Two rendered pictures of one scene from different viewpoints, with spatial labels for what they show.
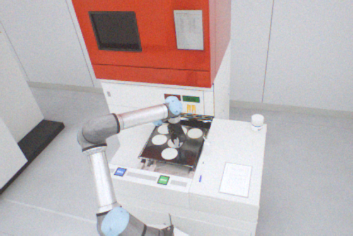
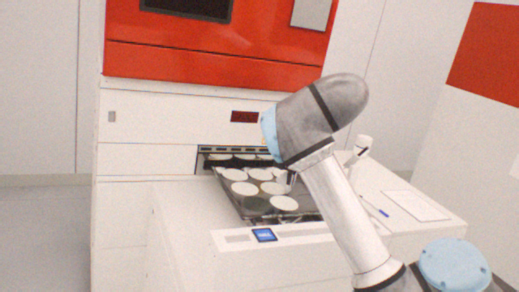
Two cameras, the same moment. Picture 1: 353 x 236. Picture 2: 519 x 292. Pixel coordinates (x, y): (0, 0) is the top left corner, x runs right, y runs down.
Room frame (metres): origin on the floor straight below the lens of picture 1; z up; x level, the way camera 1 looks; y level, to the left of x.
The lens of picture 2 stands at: (0.54, 1.05, 1.53)
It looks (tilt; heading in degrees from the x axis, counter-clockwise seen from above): 20 degrees down; 312
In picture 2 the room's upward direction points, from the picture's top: 11 degrees clockwise
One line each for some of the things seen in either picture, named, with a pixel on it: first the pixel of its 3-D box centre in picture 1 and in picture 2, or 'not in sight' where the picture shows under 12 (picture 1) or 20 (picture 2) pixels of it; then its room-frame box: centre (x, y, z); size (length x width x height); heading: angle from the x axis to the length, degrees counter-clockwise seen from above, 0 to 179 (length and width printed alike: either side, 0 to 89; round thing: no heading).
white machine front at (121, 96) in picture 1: (157, 104); (210, 133); (1.62, 0.14, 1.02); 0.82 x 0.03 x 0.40; 69
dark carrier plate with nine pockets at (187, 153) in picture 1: (174, 142); (271, 188); (1.34, 0.04, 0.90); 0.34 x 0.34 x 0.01; 69
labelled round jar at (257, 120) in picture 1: (256, 123); (362, 146); (1.29, -0.48, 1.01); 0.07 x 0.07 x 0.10
